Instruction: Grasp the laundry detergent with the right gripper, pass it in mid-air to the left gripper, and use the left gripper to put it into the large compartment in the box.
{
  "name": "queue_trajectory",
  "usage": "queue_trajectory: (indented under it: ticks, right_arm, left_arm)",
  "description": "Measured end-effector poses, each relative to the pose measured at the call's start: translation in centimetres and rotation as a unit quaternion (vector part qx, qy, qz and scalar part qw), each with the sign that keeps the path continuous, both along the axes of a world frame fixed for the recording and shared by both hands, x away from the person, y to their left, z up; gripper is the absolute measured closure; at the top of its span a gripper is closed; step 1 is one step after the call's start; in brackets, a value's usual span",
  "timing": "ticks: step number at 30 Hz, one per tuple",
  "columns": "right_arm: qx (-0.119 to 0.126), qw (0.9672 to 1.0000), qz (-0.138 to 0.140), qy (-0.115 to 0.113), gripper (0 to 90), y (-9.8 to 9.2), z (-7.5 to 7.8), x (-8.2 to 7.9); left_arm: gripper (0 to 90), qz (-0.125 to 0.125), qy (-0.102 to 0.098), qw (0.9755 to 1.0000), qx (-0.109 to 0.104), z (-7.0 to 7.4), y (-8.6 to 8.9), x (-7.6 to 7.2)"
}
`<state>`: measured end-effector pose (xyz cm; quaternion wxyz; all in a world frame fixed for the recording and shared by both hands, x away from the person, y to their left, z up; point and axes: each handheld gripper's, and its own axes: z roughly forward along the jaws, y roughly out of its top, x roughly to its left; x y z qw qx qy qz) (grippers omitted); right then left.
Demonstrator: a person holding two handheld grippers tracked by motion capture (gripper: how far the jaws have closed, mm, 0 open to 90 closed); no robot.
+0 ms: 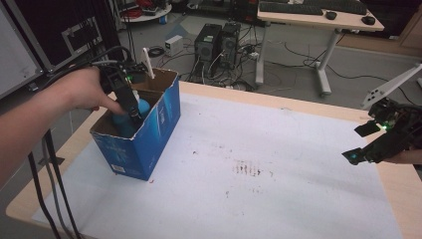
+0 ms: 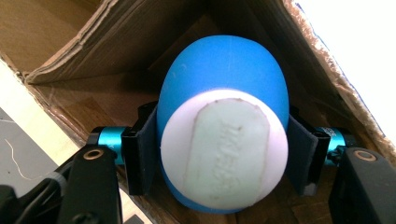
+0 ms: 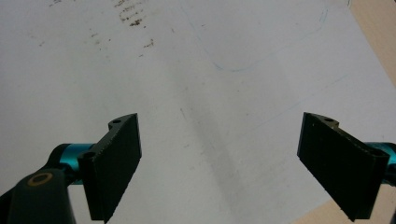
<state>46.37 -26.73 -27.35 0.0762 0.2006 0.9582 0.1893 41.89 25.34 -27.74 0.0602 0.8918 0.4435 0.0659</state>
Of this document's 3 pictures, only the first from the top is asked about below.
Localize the round white table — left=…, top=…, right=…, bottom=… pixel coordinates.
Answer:
left=119, top=2, right=173, bottom=24

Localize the black keyboard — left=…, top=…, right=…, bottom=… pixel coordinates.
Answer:
left=258, top=1, right=324, bottom=17
left=303, top=0, right=368, bottom=16

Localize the person's right hand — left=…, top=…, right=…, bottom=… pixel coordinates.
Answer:
left=381, top=147, right=422, bottom=165

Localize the white-legged wooden desk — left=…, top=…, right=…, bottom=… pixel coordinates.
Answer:
left=253, top=0, right=386, bottom=98

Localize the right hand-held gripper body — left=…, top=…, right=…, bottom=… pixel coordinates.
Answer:
left=360, top=64, right=422, bottom=163

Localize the blue detergent bottle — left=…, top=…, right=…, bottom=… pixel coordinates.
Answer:
left=110, top=89, right=152, bottom=139

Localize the blue cardboard box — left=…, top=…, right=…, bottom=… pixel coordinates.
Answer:
left=89, top=68, right=182, bottom=182

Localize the thick black cable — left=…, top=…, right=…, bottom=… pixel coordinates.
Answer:
left=27, top=150, right=64, bottom=239
left=41, top=45, right=133, bottom=239

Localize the black cable coil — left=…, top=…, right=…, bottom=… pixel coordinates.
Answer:
left=146, top=46, right=165, bottom=59

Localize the person's left hand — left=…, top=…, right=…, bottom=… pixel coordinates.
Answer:
left=56, top=65, right=129, bottom=117

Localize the black computer tower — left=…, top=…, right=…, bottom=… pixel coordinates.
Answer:
left=219, top=20, right=243, bottom=72
left=193, top=23, right=223, bottom=81

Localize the white table mat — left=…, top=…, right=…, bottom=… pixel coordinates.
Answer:
left=31, top=93, right=404, bottom=239

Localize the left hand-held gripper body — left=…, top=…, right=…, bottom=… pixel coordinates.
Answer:
left=98, top=47, right=156, bottom=95

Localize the small white device box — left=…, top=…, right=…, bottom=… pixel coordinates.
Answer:
left=164, top=34, right=184, bottom=58

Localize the red cable coil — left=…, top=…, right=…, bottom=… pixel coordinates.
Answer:
left=123, top=8, right=144, bottom=19

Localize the black case with metal edges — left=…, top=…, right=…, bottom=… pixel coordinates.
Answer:
left=0, top=0, right=122, bottom=101

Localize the black tape strip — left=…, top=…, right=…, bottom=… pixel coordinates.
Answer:
left=37, top=155, right=66, bottom=166

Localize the grey cable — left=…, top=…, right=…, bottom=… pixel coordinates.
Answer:
left=41, top=136, right=74, bottom=239

